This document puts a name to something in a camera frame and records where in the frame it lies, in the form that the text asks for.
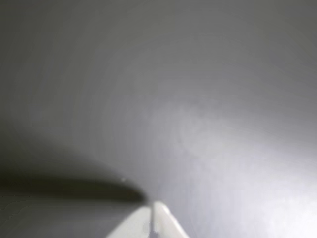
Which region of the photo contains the dark grey table mat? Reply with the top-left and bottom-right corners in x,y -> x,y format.
0,0 -> 317,238

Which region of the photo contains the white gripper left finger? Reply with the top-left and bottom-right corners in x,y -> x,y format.
106,205 -> 152,238

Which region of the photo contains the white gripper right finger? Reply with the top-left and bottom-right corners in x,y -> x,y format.
152,200 -> 191,238

